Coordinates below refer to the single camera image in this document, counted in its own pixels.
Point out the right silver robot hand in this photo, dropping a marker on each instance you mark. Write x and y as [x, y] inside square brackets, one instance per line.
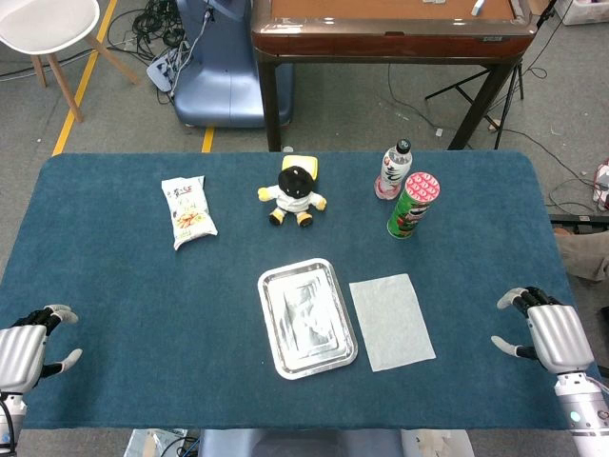
[559, 338]

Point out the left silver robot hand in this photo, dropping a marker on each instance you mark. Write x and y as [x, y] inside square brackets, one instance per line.
[21, 352]

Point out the white paper napkin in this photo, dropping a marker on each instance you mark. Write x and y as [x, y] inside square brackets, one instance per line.
[392, 323]

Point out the blue robot base machine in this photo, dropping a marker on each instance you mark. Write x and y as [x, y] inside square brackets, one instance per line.
[223, 85]

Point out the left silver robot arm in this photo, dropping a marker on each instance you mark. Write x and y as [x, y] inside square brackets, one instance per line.
[9, 414]

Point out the silver metal tray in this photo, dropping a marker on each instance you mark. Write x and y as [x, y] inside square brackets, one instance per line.
[304, 319]

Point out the person leg beige trousers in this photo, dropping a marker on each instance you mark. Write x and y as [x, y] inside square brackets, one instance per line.
[585, 254]

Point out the blue table cloth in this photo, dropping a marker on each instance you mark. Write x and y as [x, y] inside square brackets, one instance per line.
[119, 295]

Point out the clear plastic bag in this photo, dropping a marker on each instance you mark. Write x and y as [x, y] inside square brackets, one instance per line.
[147, 443]

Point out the pink white bag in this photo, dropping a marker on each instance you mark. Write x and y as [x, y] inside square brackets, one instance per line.
[603, 185]

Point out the green Pringles can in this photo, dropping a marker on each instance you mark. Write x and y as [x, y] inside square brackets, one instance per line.
[409, 214]

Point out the white snack bag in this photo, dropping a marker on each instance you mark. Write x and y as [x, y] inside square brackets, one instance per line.
[188, 214]

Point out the clear drink bottle pink label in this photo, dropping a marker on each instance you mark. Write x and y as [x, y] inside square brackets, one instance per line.
[392, 171]

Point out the grey blue robot torso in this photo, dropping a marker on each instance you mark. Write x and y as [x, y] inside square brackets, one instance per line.
[295, 445]

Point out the black plush toy white coat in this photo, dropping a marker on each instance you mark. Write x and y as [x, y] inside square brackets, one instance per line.
[295, 200]

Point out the white power strip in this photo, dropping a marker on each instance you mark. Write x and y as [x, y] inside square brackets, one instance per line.
[159, 71]

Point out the white box with items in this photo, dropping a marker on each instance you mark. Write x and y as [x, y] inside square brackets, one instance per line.
[585, 10]

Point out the white chair wooden legs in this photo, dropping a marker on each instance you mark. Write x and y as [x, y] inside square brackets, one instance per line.
[43, 24]

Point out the brown mahjong table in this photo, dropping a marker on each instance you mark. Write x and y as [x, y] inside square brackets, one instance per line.
[380, 45]

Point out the black slotted floor rail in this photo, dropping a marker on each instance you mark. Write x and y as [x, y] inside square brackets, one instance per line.
[578, 224]

